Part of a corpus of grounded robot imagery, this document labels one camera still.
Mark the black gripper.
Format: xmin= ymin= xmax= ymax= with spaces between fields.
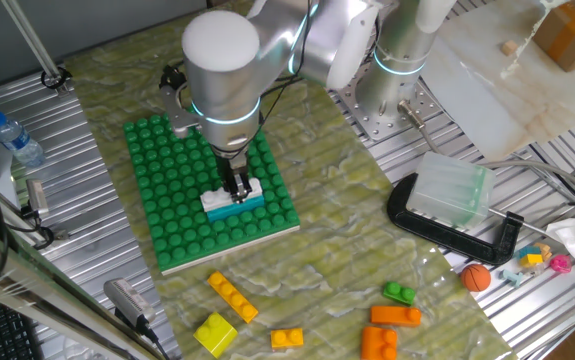
xmin=215 ymin=147 xmax=252 ymax=204

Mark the teal four-stud brick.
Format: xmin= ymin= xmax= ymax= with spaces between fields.
xmin=206 ymin=194 xmax=266 ymax=224

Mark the white four-stud brick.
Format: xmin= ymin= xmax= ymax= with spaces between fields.
xmin=200 ymin=178 xmax=264 ymax=214

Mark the amber four-stud brick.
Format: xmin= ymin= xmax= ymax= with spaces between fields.
xmin=206 ymin=271 xmax=260 ymax=325

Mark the green studded baseplate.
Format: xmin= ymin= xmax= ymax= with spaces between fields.
xmin=122 ymin=113 xmax=301 ymax=277

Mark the green marble pattern mat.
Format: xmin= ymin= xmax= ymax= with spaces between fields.
xmin=64 ymin=0 xmax=518 ymax=360

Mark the lime yellow square brick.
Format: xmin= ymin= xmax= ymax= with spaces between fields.
xmin=192 ymin=311 xmax=239 ymax=359

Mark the amber two-stud brick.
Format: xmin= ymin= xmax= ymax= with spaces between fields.
xmin=270 ymin=327 xmax=305 ymax=350

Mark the green two-stud brick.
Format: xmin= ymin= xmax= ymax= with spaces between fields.
xmin=382 ymin=281 xmax=417 ymax=307

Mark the orange long brick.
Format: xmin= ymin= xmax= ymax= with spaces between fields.
xmin=370 ymin=305 xmax=423 ymax=328

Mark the translucent plastic box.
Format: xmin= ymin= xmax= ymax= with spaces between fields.
xmin=405 ymin=151 xmax=496 ymax=231

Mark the orange square brick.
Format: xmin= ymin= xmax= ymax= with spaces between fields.
xmin=360 ymin=326 xmax=398 ymax=360

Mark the black C-clamp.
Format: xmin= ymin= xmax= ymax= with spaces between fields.
xmin=386 ymin=172 xmax=525 ymax=266

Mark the clear water bottle blue cap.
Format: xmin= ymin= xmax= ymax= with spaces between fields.
xmin=0 ymin=110 xmax=47 ymax=168

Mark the metal tripod pole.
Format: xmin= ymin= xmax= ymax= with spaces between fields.
xmin=0 ymin=0 xmax=73 ymax=96

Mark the small basketball toy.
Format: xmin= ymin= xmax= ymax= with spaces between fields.
xmin=460 ymin=263 xmax=492 ymax=293

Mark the white marble pattern sheet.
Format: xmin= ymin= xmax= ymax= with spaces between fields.
xmin=419 ymin=0 xmax=575 ymax=161

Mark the light blue small toy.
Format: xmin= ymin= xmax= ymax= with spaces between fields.
xmin=498 ymin=268 xmax=524 ymax=289

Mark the pink small toy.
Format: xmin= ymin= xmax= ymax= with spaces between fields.
xmin=549 ymin=253 xmax=573 ymax=275

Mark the brown cardboard box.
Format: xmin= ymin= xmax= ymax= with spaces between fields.
xmin=532 ymin=0 xmax=575 ymax=73

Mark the gray wrist camera bracket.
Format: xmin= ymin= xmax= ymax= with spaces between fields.
xmin=159 ymin=82 xmax=203 ymax=140

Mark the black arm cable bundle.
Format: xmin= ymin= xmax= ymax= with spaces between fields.
xmin=221 ymin=0 xmax=318 ymax=161

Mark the black camera cable with plug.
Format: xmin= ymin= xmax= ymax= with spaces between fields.
xmin=160 ymin=63 xmax=189 ymax=92

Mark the aluminium arm base plate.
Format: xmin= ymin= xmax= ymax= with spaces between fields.
xmin=329 ymin=64 xmax=441 ymax=142

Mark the gray camera with label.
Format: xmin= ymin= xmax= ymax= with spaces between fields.
xmin=103 ymin=278 xmax=157 ymax=331

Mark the gray arm power cable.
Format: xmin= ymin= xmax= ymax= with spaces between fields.
xmin=397 ymin=99 xmax=575 ymax=206

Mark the small gray camera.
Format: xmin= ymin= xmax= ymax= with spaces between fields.
xmin=25 ymin=178 xmax=50 ymax=219

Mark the metal frame bar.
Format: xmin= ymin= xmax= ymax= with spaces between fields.
xmin=0 ymin=214 xmax=166 ymax=360

